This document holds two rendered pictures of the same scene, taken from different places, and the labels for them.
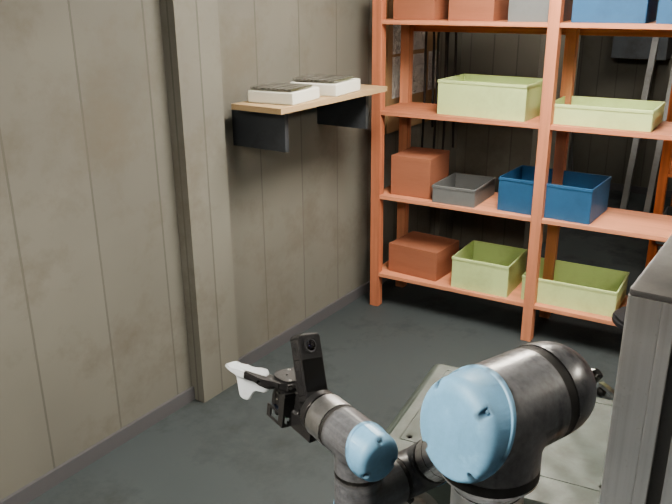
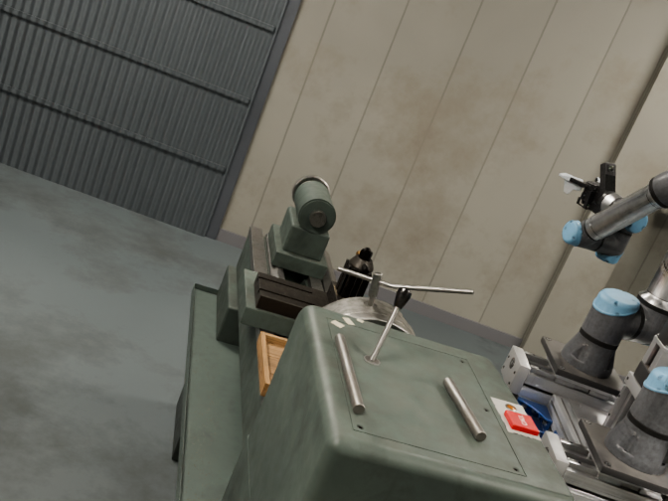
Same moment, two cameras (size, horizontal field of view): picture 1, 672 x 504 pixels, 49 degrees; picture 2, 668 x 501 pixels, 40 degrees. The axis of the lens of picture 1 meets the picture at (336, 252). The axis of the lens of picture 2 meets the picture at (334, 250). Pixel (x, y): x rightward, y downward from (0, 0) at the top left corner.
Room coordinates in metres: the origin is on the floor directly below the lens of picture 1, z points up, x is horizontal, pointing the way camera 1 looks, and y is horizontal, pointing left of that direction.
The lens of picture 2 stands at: (2.76, 0.72, 2.02)
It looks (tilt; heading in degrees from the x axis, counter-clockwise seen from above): 18 degrees down; 230
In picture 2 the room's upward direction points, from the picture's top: 22 degrees clockwise
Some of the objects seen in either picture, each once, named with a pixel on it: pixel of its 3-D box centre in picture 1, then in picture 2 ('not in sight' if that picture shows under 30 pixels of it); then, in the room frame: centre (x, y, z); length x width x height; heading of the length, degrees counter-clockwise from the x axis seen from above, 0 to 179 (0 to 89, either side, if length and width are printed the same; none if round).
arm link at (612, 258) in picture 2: not in sight; (608, 243); (0.35, -0.93, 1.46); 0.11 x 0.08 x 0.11; 167
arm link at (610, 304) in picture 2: not in sight; (612, 314); (0.52, -0.70, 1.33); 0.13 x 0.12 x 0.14; 167
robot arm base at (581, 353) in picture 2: not in sight; (592, 349); (0.52, -0.70, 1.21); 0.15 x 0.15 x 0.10
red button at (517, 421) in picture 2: not in sight; (520, 423); (1.27, -0.29, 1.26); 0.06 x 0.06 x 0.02; 64
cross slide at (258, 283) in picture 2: not in sight; (321, 308); (1.00, -1.32, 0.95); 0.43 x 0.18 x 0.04; 154
